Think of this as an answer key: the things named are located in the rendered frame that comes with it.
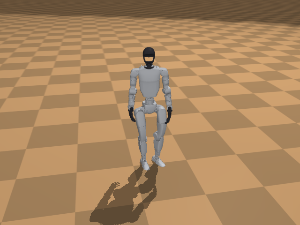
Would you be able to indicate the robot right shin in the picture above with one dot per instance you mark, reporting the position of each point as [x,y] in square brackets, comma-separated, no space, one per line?
[142,148]

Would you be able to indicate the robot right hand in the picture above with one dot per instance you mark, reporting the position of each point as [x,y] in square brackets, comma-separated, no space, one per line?
[131,114]

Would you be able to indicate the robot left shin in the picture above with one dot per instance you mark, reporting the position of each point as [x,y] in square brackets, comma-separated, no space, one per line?
[158,144]

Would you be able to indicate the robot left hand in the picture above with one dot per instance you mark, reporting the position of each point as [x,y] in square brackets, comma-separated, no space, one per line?
[169,114]

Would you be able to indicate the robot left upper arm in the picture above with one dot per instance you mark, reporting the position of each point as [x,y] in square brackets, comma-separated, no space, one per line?
[165,80]

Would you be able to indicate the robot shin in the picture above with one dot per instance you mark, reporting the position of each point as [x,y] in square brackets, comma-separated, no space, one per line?
[158,144]
[142,148]

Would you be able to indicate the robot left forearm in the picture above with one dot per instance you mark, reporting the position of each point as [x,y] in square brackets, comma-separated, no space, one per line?
[168,100]

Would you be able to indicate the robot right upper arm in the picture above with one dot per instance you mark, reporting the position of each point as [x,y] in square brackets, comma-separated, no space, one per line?
[133,79]

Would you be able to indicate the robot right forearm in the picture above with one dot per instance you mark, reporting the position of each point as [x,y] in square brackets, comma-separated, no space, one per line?
[131,100]

